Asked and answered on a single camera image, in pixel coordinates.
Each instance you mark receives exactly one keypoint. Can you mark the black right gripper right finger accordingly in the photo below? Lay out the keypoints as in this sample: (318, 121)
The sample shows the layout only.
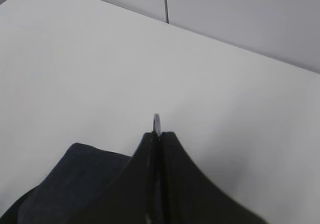
(189, 197)

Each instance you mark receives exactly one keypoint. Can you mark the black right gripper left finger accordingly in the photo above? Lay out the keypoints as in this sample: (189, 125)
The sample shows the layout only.
(130, 197)

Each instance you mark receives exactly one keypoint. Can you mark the navy blue lunch bag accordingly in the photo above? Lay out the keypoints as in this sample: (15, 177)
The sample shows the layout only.
(81, 175)

